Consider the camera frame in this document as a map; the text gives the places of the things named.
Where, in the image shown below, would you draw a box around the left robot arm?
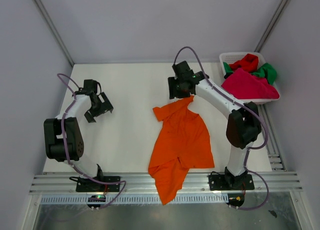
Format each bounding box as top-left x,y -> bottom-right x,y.
43,73 -> 123,186

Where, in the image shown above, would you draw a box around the frame post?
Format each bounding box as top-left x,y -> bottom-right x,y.
254,0 -> 291,52
33,0 -> 75,67

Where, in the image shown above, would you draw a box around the right frame post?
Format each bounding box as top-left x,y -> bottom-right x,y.
254,0 -> 291,52

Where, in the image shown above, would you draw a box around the right controller board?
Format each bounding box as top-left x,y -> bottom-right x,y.
227,193 -> 245,208

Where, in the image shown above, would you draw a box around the green t shirt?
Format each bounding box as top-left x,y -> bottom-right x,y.
223,62 -> 277,85

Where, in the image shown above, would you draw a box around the white plastic basket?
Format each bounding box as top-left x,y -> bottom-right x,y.
219,52 -> 280,104

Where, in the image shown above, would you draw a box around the white slotted cable duct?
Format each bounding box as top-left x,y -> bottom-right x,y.
40,193 -> 229,205

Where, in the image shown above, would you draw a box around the left frame post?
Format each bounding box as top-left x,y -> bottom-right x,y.
33,0 -> 75,67

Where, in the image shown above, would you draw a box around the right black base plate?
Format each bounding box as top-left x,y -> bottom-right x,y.
208,171 -> 255,191

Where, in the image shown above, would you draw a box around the controller board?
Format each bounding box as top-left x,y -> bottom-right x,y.
227,193 -> 245,208
87,195 -> 106,209

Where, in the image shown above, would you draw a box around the red t shirt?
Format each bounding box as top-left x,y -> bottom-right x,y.
229,53 -> 259,73

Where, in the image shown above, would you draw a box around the aluminium front rail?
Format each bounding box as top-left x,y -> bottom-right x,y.
28,172 -> 303,195

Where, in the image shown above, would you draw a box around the left controller board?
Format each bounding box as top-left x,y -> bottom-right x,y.
87,195 -> 106,209

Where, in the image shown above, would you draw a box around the orange t shirt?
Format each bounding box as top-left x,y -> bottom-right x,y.
148,96 -> 215,205

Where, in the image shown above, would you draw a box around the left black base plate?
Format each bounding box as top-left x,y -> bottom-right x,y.
69,176 -> 121,193

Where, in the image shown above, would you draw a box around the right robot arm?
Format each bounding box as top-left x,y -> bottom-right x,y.
168,61 -> 262,190

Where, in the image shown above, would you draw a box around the magenta t shirt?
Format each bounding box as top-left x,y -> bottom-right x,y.
221,68 -> 280,100

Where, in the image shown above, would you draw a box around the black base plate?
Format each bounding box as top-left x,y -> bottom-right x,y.
69,176 -> 121,193
208,171 -> 255,191

